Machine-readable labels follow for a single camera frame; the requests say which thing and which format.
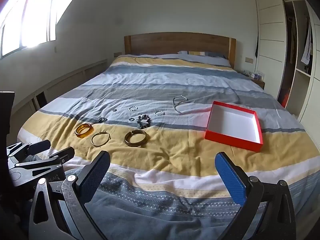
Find amber bangle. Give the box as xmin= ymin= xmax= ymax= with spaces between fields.
xmin=75 ymin=123 xmax=94 ymax=139

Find silver bead necklace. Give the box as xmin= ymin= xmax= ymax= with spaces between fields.
xmin=172 ymin=95 xmax=188 ymax=114

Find white wardrobe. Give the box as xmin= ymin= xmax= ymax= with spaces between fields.
xmin=252 ymin=0 xmax=320 ymax=124

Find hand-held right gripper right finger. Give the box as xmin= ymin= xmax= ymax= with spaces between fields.
xmin=214 ymin=151 xmax=304 ymax=240

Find red object in wardrobe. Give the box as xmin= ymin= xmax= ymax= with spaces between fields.
xmin=281 ymin=90 xmax=291 ymax=107

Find wooden headboard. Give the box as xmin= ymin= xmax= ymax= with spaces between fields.
xmin=124 ymin=32 xmax=236 ymax=69

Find wooden nightstand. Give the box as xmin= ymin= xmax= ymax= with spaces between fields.
xmin=250 ymin=77 xmax=265 ymax=90

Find bed with striped duvet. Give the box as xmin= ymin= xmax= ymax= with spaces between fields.
xmin=17 ymin=54 xmax=320 ymax=240

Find window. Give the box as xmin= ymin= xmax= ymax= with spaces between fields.
xmin=0 ymin=0 xmax=59 ymax=57

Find red cardboard box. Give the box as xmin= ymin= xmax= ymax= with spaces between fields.
xmin=204 ymin=101 xmax=264 ymax=152

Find dark bead bracelet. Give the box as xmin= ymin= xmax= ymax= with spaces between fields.
xmin=137 ymin=114 xmax=152 ymax=130

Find hanging clothes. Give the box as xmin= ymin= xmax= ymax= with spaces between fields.
xmin=300 ymin=17 xmax=313 ymax=66

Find thin gold bangle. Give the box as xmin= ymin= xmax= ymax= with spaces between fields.
xmin=91 ymin=132 xmax=111 ymax=147

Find dark brass bangle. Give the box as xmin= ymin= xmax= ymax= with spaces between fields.
xmin=124 ymin=129 xmax=148 ymax=147

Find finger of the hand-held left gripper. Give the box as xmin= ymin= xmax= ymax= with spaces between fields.
xmin=15 ymin=147 xmax=75 ymax=173
xmin=6 ymin=140 xmax=52 ymax=157

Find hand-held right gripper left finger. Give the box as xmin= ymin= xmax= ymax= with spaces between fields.
xmin=28 ymin=151 xmax=111 ymax=240

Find striped pillow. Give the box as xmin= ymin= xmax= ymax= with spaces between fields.
xmin=177 ymin=50 xmax=231 ymax=67

